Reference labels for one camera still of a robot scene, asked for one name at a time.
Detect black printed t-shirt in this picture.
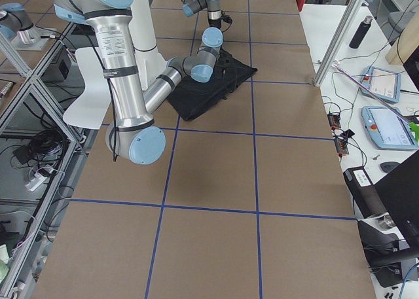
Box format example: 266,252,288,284
167,48,257,121

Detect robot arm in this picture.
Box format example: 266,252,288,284
54,0,223,165
181,0,223,29

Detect blue tape line lengthwise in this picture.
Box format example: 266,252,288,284
247,0,264,298
144,15,200,299

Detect brown table mat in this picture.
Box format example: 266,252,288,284
33,0,375,298

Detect white plastic chair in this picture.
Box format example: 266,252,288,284
63,47,111,130

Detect black box with label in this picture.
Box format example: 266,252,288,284
343,166,387,218

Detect black computer mouse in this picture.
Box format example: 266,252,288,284
380,161,399,173

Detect teach pendant near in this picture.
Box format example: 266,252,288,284
361,106,418,150

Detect teach pendant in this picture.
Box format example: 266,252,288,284
361,106,418,150
360,66,401,103

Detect teach pendant far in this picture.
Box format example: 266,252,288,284
360,66,401,103

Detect black water bottle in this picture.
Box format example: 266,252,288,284
349,16,374,49

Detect black monitor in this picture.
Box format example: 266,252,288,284
373,50,419,254

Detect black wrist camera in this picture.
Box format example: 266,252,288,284
221,14,233,24

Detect power strip with cables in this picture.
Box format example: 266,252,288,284
327,113,349,158

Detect aluminium frame post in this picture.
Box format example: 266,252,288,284
313,0,365,87

